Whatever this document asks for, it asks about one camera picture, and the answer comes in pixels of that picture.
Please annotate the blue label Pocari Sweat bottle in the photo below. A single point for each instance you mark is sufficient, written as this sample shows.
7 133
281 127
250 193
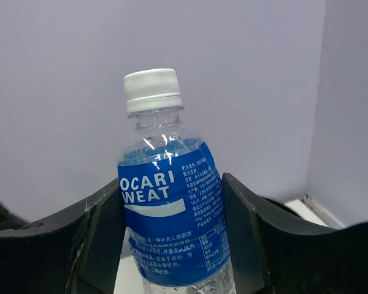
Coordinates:
172 193

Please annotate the aluminium table edge rail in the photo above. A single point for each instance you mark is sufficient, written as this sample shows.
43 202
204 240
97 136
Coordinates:
314 212

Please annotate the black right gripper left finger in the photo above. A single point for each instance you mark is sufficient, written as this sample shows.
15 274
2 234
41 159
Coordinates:
76 250

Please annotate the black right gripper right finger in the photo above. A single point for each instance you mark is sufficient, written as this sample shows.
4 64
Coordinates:
275 251

